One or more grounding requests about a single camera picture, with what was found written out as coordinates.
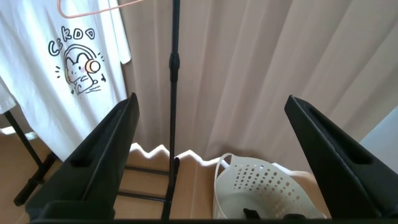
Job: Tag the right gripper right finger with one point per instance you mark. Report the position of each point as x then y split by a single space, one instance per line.
329 174

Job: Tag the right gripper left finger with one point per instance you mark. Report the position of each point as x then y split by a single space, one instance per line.
105 174

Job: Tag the black garment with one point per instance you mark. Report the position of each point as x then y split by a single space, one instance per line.
251 214

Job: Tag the white printed t-shirt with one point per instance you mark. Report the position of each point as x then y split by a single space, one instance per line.
37 102

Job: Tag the white laundry basket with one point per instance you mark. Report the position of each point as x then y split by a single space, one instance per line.
248 199

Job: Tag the black clothes rack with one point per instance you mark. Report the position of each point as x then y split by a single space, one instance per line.
174 68

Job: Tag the pink clothes hanger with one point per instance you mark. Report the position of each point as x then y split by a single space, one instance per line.
93 12

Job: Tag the beige curtain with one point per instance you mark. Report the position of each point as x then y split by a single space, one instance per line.
248 77

